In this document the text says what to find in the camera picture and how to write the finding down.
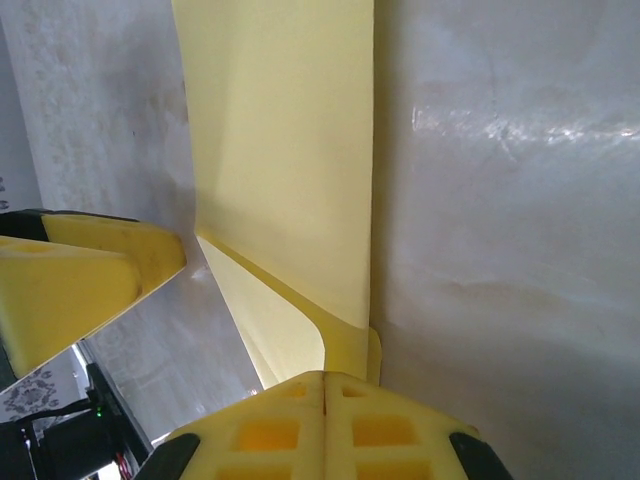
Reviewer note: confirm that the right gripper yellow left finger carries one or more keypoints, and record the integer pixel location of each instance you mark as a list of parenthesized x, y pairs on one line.
[(310, 450)]

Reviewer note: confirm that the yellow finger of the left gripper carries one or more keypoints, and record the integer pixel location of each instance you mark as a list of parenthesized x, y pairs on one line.
[(65, 300)]

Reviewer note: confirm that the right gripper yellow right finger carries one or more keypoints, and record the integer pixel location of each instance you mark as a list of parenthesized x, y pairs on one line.
[(340, 450)]

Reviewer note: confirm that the yellow paper sheet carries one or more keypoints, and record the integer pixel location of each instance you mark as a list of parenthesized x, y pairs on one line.
[(280, 150)]

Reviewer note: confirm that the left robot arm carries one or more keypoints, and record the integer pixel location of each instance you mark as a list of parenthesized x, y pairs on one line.
[(107, 400)]

